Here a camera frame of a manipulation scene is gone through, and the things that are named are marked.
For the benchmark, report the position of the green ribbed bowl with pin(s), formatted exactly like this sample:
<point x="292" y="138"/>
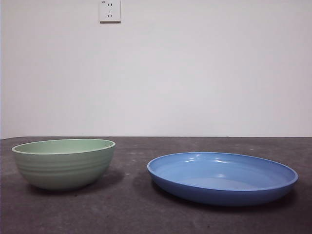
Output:
<point x="63" y="173"/>

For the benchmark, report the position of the blue round plate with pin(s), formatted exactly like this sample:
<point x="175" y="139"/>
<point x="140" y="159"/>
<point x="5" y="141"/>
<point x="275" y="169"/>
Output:
<point x="219" y="192"/>

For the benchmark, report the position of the white wall socket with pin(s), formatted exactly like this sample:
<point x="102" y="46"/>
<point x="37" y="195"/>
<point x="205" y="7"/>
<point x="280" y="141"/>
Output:
<point x="110" y="12"/>

